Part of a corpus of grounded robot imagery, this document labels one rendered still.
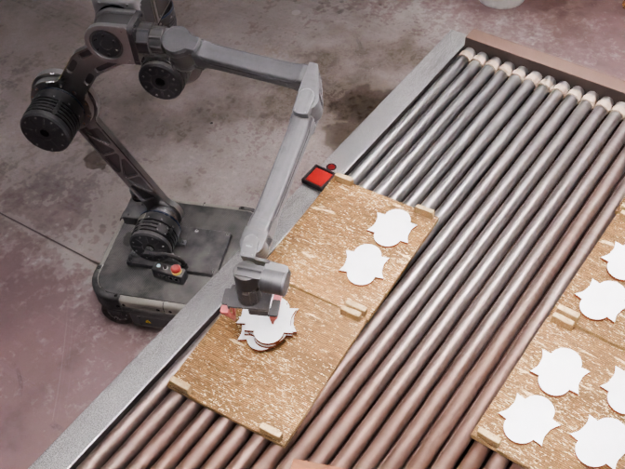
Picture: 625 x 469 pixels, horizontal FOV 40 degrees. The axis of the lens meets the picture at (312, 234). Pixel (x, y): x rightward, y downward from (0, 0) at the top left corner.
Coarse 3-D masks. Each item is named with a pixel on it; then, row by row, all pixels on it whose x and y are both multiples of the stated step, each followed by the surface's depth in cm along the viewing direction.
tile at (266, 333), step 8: (280, 312) 223; (288, 312) 223; (256, 320) 222; (264, 320) 222; (280, 320) 222; (288, 320) 221; (248, 328) 220; (256, 328) 220; (264, 328) 220; (272, 328) 220; (280, 328) 220; (288, 328) 220; (256, 336) 219; (264, 336) 219; (272, 336) 218; (280, 336) 218; (264, 344) 218
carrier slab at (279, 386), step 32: (288, 288) 234; (224, 320) 229; (320, 320) 227; (352, 320) 226; (192, 352) 223; (224, 352) 222; (256, 352) 222; (288, 352) 221; (320, 352) 220; (192, 384) 217; (224, 384) 216; (256, 384) 215; (288, 384) 215; (320, 384) 214; (224, 416) 211; (256, 416) 210; (288, 416) 209
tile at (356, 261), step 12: (348, 252) 240; (360, 252) 240; (372, 252) 240; (348, 264) 237; (360, 264) 237; (372, 264) 237; (384, 264) 237; (348, 276) 235; (360, 276) 234; (372, 276) 234
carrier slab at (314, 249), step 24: (336, 192) 257; (360, 192) 256; (312, 216) 251; (336, 216) 250; (360, 216) 250; (288, 240) 246; (312, 240) 245; (336, 240) 244; (360, 240) 244; (408, 240) 243; (288, 264) 240; (312, 264) 239; (336, 264) 239; (312, 288) 234; (336, 288) 233; (360, 288) 233; (384, 288) 232
